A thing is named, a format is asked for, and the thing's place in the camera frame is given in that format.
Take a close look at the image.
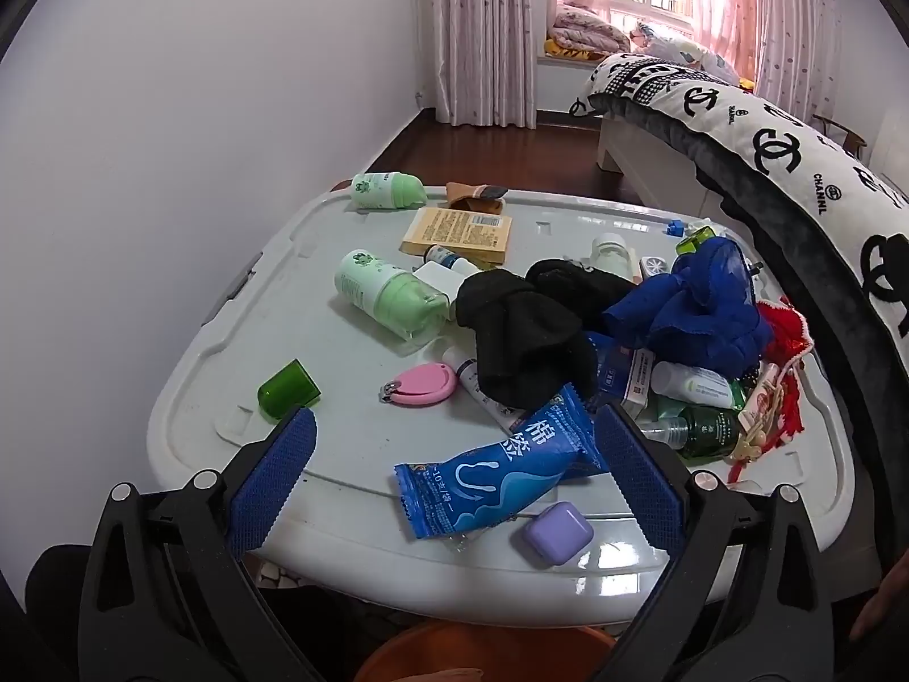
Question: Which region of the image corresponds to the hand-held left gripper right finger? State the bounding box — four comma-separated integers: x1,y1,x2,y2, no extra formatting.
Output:
595,404,828,682

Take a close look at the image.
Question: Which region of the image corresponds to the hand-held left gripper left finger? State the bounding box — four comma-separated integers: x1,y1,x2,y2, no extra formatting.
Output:
78,406,318,682

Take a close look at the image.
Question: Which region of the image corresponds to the blue cotton swab packet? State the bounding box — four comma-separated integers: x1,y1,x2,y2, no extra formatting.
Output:
394,384,612,541

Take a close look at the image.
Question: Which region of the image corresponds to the orange plastic basin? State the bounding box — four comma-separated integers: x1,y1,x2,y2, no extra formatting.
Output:
353,620,619,682

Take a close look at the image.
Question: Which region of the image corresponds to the person's right hand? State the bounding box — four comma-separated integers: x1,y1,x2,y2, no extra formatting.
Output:
848,552,909,644

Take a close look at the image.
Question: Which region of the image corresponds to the dark green bottle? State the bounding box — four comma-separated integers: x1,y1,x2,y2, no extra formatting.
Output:
643,405,743,459

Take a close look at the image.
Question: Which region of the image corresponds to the green plastic cap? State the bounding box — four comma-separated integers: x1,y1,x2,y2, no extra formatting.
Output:
257,359,324,422

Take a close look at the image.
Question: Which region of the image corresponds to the purple earbuds case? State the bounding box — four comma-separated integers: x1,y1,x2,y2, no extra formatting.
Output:
523,501,594,568

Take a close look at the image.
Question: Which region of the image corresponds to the blue white medicine box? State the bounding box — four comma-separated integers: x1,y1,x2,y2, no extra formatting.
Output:
589,332,658,413

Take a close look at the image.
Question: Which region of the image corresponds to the pink cream tube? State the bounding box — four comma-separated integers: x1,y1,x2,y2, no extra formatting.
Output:
739,362,778,434

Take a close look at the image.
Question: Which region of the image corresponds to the white plastic storage lid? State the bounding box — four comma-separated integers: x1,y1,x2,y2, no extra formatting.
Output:
145,181,857,630

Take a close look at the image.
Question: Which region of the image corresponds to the blue mesh cloth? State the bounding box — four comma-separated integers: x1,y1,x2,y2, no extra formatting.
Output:
602,238,774,377

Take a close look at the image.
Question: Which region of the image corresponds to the pink round nail clipper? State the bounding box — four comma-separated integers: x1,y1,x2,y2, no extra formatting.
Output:
378,362,457,407

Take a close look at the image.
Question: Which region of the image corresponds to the white ointment tube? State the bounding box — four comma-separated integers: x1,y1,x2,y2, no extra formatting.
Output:
440,346,527,431

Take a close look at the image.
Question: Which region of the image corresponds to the red knitted cloth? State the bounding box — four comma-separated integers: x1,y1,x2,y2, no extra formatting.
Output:
724,298,814,484

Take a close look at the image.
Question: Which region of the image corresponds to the large green lotion bottle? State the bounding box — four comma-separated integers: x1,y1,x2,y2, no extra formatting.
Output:
333,248,452,342

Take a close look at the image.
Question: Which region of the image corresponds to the white lidded jar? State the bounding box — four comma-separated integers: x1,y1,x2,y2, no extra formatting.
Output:
589,233,635,278

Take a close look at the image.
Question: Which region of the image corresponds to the clear green cap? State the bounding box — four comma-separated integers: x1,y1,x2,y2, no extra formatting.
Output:
674,225,718,257

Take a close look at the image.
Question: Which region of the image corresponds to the small white box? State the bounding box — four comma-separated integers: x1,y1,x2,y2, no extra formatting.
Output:
412,261,462,300

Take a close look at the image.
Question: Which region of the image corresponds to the small white blue-label bottle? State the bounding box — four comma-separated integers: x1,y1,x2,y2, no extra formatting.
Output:
424,244,480,278

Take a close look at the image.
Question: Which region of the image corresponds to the yellow cardboard box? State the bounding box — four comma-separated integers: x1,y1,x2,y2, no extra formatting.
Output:
399,207,516,267

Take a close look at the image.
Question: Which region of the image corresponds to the small green lotion bottle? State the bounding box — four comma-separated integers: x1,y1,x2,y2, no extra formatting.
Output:
350,170,428,211

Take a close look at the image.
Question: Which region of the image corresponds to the wooden chair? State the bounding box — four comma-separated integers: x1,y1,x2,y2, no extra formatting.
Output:
810,114,868,157

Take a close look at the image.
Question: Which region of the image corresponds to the printed pillow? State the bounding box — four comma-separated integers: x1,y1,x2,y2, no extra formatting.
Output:
628,21,743,82

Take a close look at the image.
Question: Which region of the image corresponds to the yellow cloth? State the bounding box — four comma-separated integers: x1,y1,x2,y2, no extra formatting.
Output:
543,39,612,61

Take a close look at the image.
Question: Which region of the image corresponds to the folded pink quilt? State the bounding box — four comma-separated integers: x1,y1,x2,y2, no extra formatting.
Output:
554,1,633,54

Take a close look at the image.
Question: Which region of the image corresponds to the pink patterned curtain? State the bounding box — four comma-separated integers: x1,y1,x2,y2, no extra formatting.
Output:
426,0,558,130
739,0,878,136

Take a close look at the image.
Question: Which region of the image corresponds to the white bed frame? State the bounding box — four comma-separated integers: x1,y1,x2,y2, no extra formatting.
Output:
595,114,732,224

